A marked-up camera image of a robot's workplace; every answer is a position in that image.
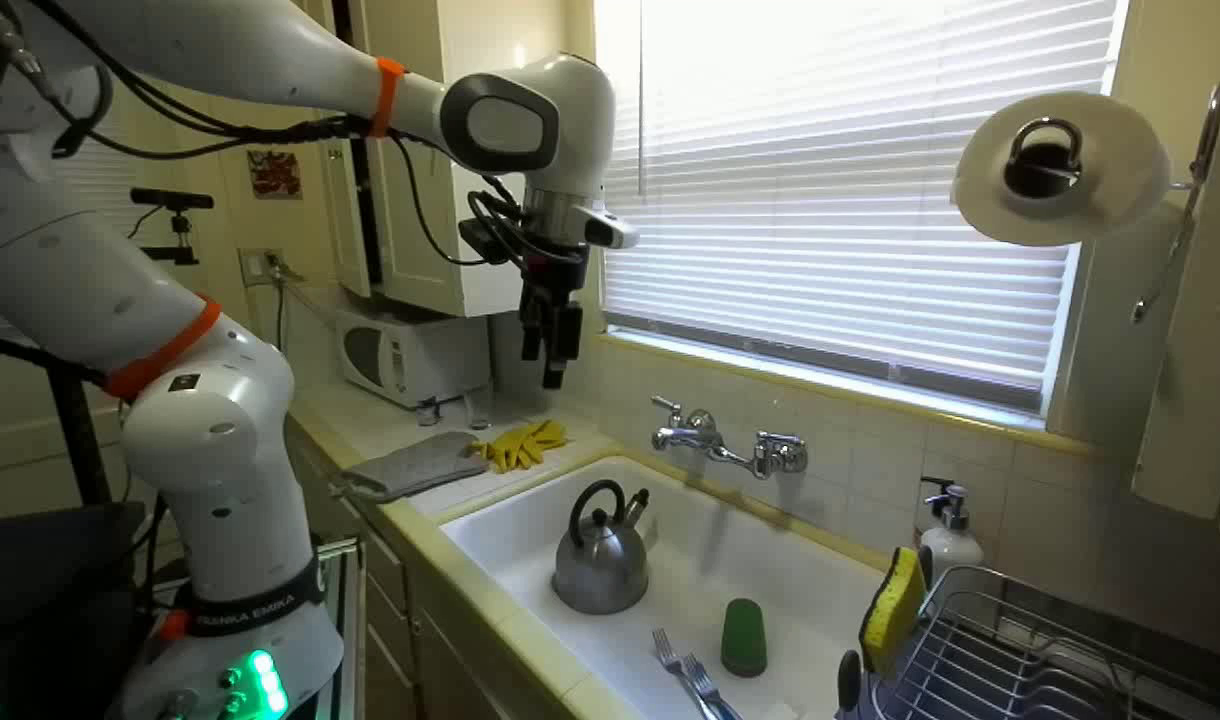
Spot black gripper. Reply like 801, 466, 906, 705
517, 242, 590, 393

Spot chrome tap faucet spout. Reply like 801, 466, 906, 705
682, 421, 766, 479

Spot yellow rubber gloves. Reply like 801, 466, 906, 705
465, 415, 571, 474

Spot white microwave oven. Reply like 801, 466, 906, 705
330, 309, 500, 412

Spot grey folded cloth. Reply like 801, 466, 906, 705
342, 424, 492, 505

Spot grey metal kettle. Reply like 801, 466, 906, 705
547, 474, 658, 618

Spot cream lower kitchen cabinets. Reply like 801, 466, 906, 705
283, 421, 513, 720

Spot white kitchen sink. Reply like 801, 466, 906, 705
434, 450, 896, 720

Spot silver fork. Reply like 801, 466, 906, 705
646, 623, 707, 720

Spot white window blinds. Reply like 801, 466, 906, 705
590, 0, 1126, 415

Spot green plastic cup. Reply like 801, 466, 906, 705
717, 597, 770, 679

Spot silver cutlery piece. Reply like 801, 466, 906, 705
680, 650, 742, 720

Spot yellow green sponge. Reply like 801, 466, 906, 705
854, 542, 932, 675

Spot white soap dispenser bottle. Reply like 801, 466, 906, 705
911, 470, 986, 585

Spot metal paper towel holder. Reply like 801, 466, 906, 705
1001, 74, 1220, 327

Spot black equipment stand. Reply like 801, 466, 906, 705
0, 295, 150, 720

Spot white paper towel roll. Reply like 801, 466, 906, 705
948, 89, 1170, 253

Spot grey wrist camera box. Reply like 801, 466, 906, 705
574, 203, 640, 255

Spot chrome tap handle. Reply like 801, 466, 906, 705
646, 393, 701, 461
752, 424, 813, 485

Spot white wall outlet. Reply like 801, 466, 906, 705
235, 242, 297, 291

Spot red wall picture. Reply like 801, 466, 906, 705
245, 144, 309, 203

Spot black camera on stand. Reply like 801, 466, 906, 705
122, 184, 219, 272

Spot dark wire dish rack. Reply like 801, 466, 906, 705
833, 565, 1220, 720

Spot tall cream wall cabinet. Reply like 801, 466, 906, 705
1126, 31, 1220, 542

